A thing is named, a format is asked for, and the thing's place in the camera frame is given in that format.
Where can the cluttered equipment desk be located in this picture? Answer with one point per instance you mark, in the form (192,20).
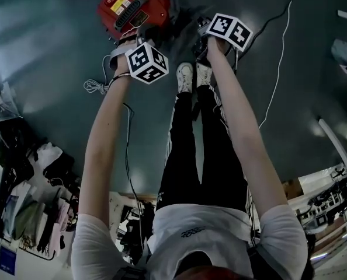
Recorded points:
(325,203)

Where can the grey fabric bag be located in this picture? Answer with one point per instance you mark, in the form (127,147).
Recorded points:
(344,54)

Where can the person's right forearm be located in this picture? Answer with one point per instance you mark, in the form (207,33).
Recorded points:
(243,133)

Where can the person's left forearm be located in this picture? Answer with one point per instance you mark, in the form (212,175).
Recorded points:
(107,144)

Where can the person's white t-shirt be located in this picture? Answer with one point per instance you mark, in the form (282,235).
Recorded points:
(202,235)

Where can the pile of bags and clothes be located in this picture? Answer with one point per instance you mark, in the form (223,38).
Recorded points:
(33,197)

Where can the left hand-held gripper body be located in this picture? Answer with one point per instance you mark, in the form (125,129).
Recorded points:
(146,63)

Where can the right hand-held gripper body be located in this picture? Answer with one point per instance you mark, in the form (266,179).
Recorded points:
(229,31)

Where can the blue booklet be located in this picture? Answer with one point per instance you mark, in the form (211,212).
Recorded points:
(7,259)

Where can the person's white shoe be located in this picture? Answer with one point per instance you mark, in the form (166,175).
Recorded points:
(204,73)
(185,77)

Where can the red vacuum cleaner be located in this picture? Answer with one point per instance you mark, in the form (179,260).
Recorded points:
(124,9)

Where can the white metal frame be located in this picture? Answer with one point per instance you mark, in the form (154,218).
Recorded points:
(335,139)

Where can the person's white right shoe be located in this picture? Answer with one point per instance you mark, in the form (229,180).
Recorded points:
(204,73)

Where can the person's white left shoe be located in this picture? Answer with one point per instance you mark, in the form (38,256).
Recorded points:
(185,77)

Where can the person's black striped trousers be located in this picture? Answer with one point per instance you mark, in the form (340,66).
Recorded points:
(182,162)

